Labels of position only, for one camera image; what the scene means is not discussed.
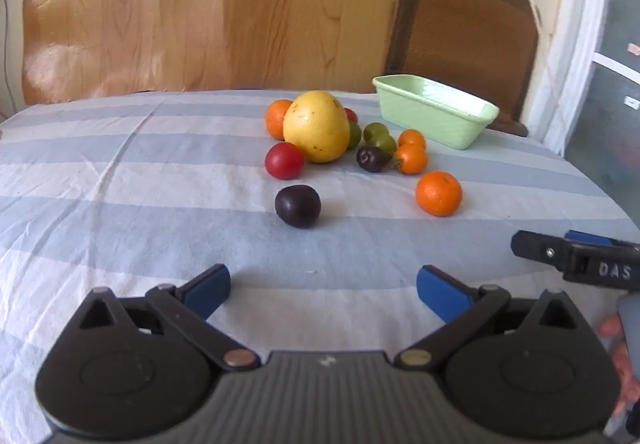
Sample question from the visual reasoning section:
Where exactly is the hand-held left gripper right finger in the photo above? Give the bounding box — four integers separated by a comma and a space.
395, 265, 576, 370

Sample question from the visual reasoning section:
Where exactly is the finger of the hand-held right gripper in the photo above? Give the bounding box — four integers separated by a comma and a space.
565, 229, 618, 246
511, 230, 572, 271

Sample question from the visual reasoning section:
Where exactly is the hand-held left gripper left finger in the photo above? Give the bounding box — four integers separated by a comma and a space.
75, 264, 261, 371

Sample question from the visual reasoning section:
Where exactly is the mandarin orange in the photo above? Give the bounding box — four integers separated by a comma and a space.
265, 99, 294, 141
415, 171, 463, 217

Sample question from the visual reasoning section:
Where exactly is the dark purple plum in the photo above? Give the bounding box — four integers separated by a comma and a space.
275, 185, 322, 228

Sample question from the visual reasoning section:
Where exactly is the orange tomato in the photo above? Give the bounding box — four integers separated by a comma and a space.
392, 143, 429, 175
398, 129, 427, 150

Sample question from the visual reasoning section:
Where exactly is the dark purple tomato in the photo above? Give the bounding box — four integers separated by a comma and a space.
356, 146, 393, 171

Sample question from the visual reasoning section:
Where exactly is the large red tomato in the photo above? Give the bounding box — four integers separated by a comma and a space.
264, 142, 306, 180

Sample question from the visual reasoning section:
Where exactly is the light green plastic basket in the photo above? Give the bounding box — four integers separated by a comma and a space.
371, 74, 501, 151

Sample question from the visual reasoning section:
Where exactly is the yellow grapefruit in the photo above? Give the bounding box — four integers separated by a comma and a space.
282, 91, 351, 164

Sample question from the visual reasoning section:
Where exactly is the person's right hand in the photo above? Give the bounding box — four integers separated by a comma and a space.
597, 313, 640, 417

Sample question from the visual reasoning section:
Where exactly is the brown woven chair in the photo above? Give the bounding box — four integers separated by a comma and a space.
382, 0, 541, 137

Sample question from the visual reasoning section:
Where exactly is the wooden panel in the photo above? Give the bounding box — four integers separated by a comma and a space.
22, 0, 406, 105

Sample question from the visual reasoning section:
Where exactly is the white door frame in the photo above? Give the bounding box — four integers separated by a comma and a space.
530, 0, 640, 157

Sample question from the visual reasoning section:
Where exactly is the thin black cable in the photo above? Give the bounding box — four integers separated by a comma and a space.
0, 0, 15, 108

